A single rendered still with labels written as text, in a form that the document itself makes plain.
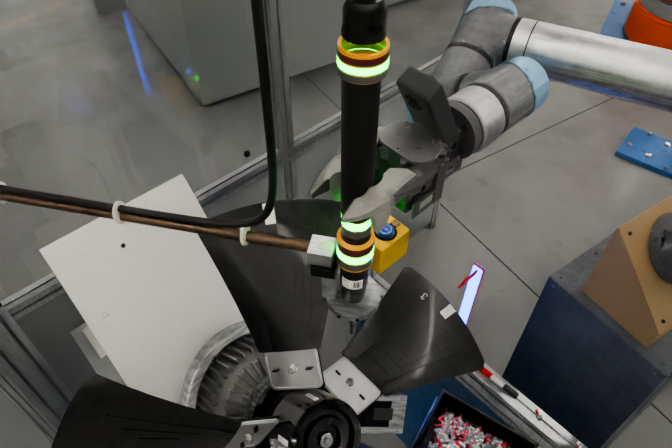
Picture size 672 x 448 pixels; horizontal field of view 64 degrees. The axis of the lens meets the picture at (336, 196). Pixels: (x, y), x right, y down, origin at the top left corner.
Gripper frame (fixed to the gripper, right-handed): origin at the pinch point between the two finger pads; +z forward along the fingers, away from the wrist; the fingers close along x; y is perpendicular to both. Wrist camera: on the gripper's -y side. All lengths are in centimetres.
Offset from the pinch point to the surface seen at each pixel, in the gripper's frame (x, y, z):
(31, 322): 70, 72, 32
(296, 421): -1.5, 37.9, 8.9
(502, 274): 29, 164, -133
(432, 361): -6, 48, -17
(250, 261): 17.7, 26.4, 1.1
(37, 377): 56, 73, 36
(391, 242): 22, 57, -38
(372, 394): -3.8, 45.7, -4.6
